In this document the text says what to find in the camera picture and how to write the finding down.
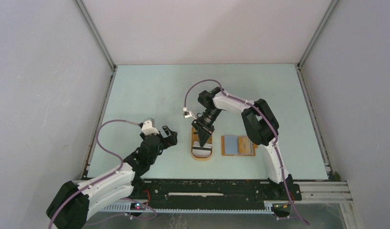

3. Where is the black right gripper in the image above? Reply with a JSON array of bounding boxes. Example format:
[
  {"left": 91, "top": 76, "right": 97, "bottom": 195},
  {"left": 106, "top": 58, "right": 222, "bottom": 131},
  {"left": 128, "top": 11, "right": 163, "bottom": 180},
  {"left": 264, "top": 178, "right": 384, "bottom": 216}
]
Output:
[{"left": 192, "top": 108, "right": 223, "bottom": 147}]

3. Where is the orange oval plastic tray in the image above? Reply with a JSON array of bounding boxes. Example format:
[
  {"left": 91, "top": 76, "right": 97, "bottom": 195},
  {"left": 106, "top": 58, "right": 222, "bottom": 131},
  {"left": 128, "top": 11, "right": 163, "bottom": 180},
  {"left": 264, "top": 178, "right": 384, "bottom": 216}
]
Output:
[{"left": 191, "top": 127, "right": 213, "bottom": 161}]

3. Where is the orange leather card holder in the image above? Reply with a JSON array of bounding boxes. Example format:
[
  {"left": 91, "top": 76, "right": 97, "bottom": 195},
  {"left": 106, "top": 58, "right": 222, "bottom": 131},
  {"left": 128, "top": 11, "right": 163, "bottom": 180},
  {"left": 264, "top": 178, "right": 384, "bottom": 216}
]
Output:
[{"left": 221, "top": 135, "right": 258, "bottom": 156}]

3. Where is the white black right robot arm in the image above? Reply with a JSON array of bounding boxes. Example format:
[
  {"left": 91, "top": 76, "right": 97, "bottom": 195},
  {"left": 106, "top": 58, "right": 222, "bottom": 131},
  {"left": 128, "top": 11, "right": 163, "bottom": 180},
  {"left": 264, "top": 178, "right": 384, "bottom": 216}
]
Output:
[{"left": 192, "top": 87, "right": 293, "bottom": 199}]

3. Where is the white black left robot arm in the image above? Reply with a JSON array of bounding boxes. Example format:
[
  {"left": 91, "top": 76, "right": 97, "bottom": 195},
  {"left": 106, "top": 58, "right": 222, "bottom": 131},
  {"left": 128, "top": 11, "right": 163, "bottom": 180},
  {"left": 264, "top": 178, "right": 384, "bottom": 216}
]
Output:
[{"left": 46, "top": 118, "right": 178, "bottom": 229}]

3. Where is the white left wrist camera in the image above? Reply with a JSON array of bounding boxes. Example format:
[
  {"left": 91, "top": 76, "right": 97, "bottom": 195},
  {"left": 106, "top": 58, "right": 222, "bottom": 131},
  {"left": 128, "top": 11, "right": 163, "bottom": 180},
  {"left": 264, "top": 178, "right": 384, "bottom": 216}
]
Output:
[{"left": 141, "top": 118, "right": 159, "bottom": 136}]

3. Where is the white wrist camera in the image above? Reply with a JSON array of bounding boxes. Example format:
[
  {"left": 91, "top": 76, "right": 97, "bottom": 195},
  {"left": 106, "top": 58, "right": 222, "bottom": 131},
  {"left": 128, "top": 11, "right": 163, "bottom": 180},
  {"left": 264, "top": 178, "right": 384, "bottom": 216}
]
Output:
[
  {"left": 183, "top": 107, "right": 197, "bottom": 120},
  {"left": 141, "top": 118, "right": 159, "bottom": 136}
]

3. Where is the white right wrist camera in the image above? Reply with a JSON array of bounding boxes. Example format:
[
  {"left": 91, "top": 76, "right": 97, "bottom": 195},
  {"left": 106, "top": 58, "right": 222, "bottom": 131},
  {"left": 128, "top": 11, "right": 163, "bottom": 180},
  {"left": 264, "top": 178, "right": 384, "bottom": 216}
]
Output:
[{"left": 183, "top": 107, "right": 197, "bottom": 120}]

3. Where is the black mounting base plate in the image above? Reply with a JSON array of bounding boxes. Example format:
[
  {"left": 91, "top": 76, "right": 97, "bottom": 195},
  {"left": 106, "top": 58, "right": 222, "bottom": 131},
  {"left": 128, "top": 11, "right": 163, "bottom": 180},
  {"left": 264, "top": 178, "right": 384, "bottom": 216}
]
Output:
[{"left": 130, "top": 179, "right": 302, "bottom": 211}]

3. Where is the grey slotted cable duct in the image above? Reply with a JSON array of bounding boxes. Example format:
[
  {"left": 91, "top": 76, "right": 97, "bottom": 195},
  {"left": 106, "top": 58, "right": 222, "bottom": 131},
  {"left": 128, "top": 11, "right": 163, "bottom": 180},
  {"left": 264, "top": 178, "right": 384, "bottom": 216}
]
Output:
[{"left": 98, "top": 201, "right": 273, "bottom": 214}]

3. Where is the aluminium frame rail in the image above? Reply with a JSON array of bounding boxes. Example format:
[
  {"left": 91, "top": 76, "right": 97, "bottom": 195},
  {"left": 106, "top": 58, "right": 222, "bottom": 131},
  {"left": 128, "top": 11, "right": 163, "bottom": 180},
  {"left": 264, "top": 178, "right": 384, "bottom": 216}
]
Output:
[{"left": 65, "top": 180, "right": 354, "bottom": 204}]

